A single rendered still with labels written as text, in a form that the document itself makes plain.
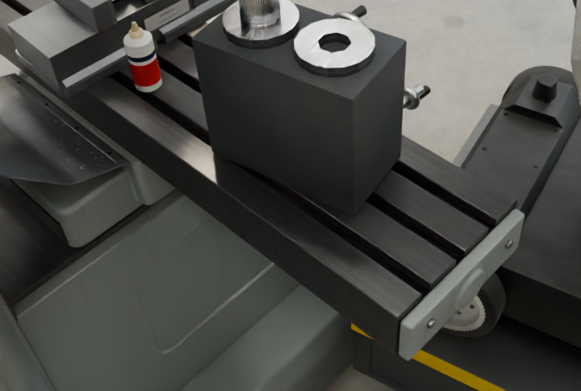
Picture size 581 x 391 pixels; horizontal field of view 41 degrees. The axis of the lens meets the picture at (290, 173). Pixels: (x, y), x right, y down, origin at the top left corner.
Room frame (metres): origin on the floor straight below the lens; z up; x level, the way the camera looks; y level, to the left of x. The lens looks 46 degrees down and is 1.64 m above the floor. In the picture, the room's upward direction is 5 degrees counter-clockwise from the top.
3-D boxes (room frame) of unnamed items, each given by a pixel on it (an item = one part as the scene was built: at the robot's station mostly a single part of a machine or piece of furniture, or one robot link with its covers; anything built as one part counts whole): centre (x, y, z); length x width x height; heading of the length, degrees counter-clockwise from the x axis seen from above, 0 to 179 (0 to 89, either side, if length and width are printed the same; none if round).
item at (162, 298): (1.04, 0.23, 0.42); 0.80 x 0.30 x 0.60; 132
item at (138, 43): (0.91, 0.20, 0.97); 0.04 x 0.04 x 0.11
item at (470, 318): (0.79, -0.25, 0.50); 0.20 x 0.05 x 0.20; 55
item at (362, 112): (0.73, -0.02, 1.02); 0.22 x 0.12 x 0.20; 52
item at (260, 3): (0.76, 0.02, 1.15); 0.05 x 0.05 x 0.06
